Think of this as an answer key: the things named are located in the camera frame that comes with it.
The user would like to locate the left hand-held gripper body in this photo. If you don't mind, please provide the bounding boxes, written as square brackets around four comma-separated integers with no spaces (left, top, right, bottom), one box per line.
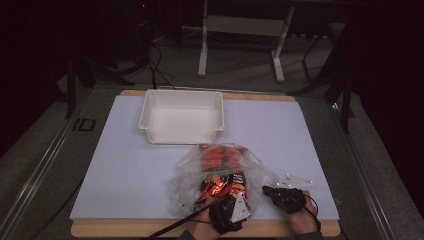
[209,191,252,235]

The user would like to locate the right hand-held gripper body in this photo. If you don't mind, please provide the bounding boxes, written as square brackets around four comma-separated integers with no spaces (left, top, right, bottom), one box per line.
[270,172,314,215]

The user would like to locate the red and black snack packet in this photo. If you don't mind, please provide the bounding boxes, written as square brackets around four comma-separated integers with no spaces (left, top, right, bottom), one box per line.
[195,172,248,205]

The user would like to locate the clear plastic bag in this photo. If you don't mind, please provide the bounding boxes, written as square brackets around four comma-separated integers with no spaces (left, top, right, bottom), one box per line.
[168,143,279,219]

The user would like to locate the orange snack packet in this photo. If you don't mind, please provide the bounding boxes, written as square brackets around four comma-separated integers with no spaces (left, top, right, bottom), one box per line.
[199,143,250,175]

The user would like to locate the white plastic bin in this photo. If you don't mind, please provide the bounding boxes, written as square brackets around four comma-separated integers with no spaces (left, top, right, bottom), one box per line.
[137,88,226,146]

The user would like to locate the person's left hand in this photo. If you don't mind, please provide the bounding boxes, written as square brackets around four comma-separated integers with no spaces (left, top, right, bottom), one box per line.
[190,196,224,240]

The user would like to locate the white table sheet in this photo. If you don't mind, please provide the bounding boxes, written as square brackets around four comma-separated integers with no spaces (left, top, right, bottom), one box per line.
[69,94,340,222]

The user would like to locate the black floor stand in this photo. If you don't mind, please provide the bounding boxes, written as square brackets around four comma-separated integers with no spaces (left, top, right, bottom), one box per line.
[288,31,356,135]

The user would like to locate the white metal stand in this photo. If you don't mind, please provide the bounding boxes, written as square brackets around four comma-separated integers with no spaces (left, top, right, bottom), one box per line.
[197,0,297,83]

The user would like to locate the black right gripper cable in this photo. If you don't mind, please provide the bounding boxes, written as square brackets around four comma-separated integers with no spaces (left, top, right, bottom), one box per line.
[293,192,322,233]

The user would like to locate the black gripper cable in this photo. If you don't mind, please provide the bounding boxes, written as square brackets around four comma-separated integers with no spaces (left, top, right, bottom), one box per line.
[293,192,322,233]
[145,196,231,240]

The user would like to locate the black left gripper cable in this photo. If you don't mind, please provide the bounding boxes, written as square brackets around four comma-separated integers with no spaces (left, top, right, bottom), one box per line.
[145,196,231,240]

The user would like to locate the aluminium rail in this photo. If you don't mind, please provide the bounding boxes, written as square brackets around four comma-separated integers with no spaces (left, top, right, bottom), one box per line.
[0,88,96,240]
[329,99,399,240]

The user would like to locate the black floor cables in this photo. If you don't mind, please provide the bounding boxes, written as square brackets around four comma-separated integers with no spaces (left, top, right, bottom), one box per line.
[145,39,178,91]

